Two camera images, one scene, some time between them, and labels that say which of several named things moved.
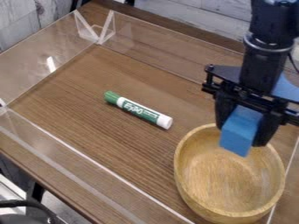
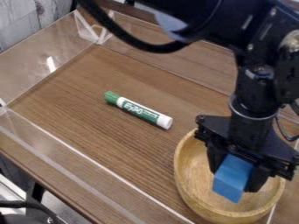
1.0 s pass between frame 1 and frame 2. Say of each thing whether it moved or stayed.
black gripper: moved
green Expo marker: stayed
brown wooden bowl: stayed
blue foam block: moved
